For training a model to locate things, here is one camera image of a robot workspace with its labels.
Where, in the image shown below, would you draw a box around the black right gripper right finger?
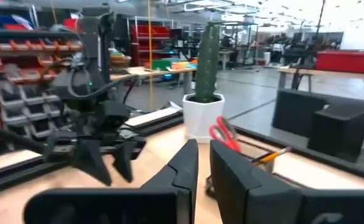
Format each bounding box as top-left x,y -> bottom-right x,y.
209,139 -> 302,224

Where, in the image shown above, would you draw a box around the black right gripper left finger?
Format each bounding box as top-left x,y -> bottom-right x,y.
141,139 -> 200,224

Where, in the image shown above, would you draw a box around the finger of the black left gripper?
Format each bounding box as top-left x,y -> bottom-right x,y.
72,138 -> 113,187
112,141 -> 140,184

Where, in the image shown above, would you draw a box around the yellow pencil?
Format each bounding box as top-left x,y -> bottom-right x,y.
256,146 -> 292,165

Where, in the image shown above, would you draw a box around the red-handled scissors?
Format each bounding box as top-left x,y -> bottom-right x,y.
208,115 -> 242,154

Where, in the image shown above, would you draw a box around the white plant pot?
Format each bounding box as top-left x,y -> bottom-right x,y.
182,92 -> 226,144

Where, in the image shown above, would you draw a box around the parts bin shelf rack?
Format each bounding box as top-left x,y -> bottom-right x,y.
0,27 -> 83,141

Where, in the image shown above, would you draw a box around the wooden work table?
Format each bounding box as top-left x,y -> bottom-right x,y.
110,64 -> 198,95

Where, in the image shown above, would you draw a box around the green cactus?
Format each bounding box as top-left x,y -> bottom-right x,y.
194,21 -> 222,104

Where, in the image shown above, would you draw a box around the black vented box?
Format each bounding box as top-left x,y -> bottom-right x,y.
307,103 -> 364,164

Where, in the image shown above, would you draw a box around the red storage shelf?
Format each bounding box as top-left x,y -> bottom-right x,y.
129,24 -> 172,67

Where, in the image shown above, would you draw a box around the red cabinet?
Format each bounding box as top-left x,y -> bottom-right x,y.
315,49 -> 364,75

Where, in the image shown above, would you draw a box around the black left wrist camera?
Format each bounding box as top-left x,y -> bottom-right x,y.
98,100 -> 133,130

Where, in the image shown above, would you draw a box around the yellow hanging cable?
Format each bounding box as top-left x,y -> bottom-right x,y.
146,0 -> 155,110

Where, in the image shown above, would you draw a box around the black aluminium table frame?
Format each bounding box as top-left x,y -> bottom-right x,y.
0,106 -> 364,198

